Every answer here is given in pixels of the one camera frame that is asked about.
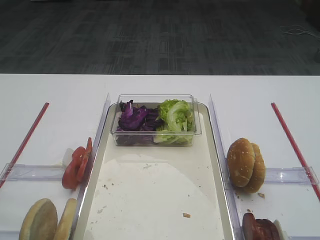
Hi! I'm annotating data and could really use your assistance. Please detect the bread slice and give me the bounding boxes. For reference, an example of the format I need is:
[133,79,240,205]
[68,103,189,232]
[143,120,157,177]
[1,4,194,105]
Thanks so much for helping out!
[53,198,77,240]
[18,198,58,240]

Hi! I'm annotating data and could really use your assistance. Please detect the green lettuce leaves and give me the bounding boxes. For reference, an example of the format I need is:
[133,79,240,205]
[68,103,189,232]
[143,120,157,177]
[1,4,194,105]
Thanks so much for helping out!
[153,99,195,146]

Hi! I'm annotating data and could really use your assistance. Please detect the red tomato slice rear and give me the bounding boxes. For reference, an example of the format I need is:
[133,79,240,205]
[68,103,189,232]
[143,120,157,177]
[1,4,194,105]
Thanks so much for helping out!
[76,137,93,183]

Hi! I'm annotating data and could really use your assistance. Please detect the red tomato slice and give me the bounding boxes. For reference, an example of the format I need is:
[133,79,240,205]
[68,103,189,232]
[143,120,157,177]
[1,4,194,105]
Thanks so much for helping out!
[61,146,85,190]
[76,137,93,183]

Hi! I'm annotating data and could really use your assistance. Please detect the red tomato slice front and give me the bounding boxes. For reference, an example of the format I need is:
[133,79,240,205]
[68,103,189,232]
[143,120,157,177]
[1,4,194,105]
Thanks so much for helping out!
[61,146,85,190]

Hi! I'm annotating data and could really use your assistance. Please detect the dark meat patty front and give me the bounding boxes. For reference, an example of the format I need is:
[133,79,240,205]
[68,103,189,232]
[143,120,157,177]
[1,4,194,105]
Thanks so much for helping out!
[242,212,257,240]

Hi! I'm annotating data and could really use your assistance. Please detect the reddish meat patty rear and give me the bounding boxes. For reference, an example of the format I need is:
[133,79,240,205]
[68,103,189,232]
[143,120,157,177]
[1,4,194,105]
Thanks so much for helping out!
[253,219,281,240]

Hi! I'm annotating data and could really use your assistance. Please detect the clear plastic salad container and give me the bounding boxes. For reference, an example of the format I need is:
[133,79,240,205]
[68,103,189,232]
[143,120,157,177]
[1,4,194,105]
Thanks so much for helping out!
[110,94,202,147]

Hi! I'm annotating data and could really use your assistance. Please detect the purple cabbage shreds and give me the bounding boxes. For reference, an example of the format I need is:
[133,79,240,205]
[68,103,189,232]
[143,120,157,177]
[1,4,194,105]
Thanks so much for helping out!
[116,100,164,146]

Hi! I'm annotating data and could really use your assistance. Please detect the silver metal tray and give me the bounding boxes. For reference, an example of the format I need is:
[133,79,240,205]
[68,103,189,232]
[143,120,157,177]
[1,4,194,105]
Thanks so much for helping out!
[72,104,235,240]

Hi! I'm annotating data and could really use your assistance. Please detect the sesame bun left half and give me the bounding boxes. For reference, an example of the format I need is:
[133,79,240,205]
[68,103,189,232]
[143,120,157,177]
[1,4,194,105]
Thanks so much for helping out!
[226,138,255,188]

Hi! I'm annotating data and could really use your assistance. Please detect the sesame bun half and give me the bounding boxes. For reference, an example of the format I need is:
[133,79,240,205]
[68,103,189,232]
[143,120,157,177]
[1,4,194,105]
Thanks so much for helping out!
[226,138,255,188]
[244,143,266,194]

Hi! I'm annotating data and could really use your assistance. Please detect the white plastic stopper left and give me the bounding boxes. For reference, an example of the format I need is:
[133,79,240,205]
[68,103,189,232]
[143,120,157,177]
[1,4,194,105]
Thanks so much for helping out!
[62,148,74,168]

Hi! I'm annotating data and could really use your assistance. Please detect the white plastic stopper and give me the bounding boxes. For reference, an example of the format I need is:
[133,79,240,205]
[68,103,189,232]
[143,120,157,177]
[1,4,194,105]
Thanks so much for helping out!
[273,219,289,240]
[62,148,74,168]

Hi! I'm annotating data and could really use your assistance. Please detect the sesame bun right half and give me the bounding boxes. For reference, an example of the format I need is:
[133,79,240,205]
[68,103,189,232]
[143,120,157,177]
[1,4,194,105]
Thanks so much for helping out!
[244,143,266,194]

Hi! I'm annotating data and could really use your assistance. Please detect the left red tape strip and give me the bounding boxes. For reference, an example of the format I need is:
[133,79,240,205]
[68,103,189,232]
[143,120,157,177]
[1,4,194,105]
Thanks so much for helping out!
[0,102,50,188]

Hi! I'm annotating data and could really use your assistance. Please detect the red tape strip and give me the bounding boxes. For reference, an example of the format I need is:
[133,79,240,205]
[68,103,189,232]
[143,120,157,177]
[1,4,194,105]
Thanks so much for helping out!
[0,102,50,188]
[270,102,320,200]

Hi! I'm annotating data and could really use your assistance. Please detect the right clear acrylic divider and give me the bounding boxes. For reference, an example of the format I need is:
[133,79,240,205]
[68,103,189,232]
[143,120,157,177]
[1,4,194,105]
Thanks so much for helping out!
[208,94,244,240]

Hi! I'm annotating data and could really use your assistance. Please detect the clear acrylic divider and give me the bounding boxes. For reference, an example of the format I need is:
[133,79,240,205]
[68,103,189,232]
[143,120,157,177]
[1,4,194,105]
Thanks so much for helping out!
[208,94,244,240]
[68,93,111,240]

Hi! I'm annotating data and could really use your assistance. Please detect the right red tape strip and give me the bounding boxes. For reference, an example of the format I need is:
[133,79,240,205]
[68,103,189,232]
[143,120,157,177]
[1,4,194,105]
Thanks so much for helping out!
[270,102,320,200]

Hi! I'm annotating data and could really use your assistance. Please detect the left clear acrylic divider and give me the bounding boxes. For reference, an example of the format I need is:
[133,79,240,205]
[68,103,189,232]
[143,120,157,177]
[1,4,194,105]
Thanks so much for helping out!
[68,93,111,240]

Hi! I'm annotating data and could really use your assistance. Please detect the white plastic stopper right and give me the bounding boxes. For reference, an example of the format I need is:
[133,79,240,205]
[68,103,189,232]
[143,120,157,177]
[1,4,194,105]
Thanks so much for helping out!
[273,219,289,240]

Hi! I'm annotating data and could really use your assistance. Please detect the right upper clear rail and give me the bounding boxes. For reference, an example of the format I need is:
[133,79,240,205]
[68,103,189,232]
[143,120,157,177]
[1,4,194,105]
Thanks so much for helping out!
[264,166,320,186]

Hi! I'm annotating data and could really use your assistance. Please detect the clear rail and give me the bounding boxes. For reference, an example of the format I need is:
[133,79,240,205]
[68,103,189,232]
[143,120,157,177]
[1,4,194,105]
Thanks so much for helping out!
[264,166,320,186]
[0,163,65,182]

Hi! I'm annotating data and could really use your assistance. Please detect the left upper clear rail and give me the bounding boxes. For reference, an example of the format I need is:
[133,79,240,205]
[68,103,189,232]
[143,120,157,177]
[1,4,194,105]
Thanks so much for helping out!
[0,163,65,182]

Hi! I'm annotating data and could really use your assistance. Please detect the white cable on floor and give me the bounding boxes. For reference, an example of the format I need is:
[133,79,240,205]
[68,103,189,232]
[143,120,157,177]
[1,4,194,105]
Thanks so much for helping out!
[279,24,320,41]

